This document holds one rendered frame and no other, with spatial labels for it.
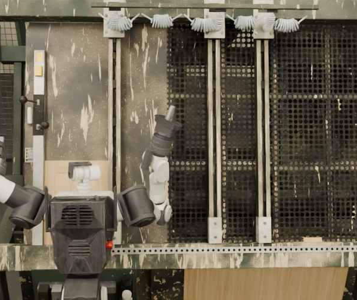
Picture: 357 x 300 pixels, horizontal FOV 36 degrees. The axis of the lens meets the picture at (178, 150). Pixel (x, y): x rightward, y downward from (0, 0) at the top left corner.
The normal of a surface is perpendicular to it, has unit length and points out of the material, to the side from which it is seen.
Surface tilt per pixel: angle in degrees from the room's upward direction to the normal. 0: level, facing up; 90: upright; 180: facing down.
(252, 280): 90
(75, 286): 22
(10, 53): 59
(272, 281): 90
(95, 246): 82
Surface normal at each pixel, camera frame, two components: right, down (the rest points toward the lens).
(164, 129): -0.47, 0.19
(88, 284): 0.04, -0.65
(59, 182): 0.05, -0.06
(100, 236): 0.05, 0.33
